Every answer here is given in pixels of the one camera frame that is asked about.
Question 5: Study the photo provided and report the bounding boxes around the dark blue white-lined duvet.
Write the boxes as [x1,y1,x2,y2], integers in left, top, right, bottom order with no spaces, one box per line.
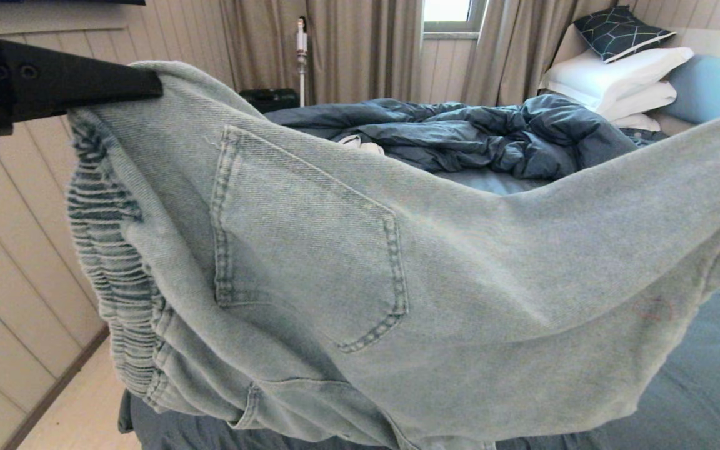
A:
[263,94,639,182]

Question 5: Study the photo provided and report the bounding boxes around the narrow beige curtain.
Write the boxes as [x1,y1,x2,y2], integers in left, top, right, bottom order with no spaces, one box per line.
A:
[461,0,617,107]

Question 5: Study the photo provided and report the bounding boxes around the black hard suitcase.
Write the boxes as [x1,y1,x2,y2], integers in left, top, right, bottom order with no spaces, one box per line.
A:
[238,89,301,114]

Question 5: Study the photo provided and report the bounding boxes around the medium white pillow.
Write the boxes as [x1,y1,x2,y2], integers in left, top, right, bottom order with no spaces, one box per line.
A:
[597,81,678,121]

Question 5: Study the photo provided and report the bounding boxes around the bed with blue sheet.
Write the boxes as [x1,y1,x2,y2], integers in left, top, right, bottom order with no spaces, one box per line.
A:
[117,169,720,450]

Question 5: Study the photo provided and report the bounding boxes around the small white pillow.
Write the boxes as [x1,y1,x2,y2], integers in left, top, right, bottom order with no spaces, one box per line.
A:
[611,113,662,132]

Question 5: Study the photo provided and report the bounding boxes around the light blue denim shorts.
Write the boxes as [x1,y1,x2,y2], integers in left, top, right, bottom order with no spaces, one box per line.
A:
[66,61,720,450]

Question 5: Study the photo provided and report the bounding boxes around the white stick vacuum cleaner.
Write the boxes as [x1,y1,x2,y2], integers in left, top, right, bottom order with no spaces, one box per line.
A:
[296,16,309,108]

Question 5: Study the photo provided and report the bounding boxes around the window with grey frame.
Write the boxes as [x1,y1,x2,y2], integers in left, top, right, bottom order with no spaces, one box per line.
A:
[422,0,487,34]

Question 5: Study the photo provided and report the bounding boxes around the large white pillow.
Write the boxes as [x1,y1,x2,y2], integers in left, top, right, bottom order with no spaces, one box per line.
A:
[541,47,696,112]

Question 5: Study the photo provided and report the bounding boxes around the light blue headboard pad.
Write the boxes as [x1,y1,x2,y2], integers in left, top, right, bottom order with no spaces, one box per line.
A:
[665,55,720,126]

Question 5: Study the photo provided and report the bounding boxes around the wide beige curtain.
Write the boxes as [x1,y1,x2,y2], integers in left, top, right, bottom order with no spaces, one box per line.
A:
[219,0,424,107]

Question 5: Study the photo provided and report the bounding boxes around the dark geometric patterned cushion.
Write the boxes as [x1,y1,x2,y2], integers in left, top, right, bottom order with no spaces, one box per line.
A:
[572,5,678,64]

